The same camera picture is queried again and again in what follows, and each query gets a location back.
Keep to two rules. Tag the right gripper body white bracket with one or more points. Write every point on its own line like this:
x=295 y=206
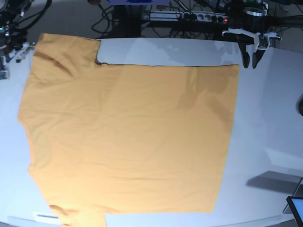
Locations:
x=9 y=55

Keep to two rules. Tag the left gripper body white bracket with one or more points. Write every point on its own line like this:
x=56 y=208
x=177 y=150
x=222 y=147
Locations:
x=261 y=41

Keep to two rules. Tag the orange T-shirt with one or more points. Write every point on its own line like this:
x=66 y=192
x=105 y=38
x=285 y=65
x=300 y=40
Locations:
x=121 y=139

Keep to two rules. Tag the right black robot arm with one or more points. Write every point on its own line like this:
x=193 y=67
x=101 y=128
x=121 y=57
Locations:
x=13 y=32

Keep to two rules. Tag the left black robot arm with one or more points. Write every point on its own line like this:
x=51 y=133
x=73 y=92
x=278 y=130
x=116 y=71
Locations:
x=249 y=23

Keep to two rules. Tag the dark round object right edge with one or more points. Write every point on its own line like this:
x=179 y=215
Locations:
x=299 y=105

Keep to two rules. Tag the white power strip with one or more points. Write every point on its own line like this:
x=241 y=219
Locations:
x=196 y=16

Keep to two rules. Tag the grey tablet stand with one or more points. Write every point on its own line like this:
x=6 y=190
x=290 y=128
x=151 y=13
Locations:
x=297 y=194

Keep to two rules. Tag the white flat label strip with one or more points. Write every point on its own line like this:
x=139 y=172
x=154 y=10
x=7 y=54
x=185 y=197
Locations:
x=44 y=217

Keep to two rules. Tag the tablet with blue screen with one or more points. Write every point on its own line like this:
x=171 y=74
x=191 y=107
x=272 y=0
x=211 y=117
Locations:
x=298 y=211

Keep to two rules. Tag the black table frame post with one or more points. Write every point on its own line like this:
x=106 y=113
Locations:
x=129 y=19

